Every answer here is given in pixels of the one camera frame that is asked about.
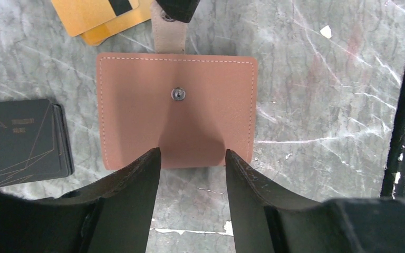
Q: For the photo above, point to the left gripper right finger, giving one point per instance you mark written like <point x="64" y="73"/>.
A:
<point x="266" y="217"/>

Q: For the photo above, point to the brown leather card holder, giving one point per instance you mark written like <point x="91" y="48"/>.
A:
<point x="192" y="107"/>

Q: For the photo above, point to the gold credit card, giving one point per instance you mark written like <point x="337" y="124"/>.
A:
<point x="95" y="21"/>

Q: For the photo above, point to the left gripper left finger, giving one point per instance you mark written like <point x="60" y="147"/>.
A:
<point x="112" y="214"/>

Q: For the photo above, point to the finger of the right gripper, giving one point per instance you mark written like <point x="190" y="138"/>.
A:
<point x="180" y="10"/>

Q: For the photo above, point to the black credit cards stack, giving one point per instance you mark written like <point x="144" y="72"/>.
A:
<point x="34" y="142"/>

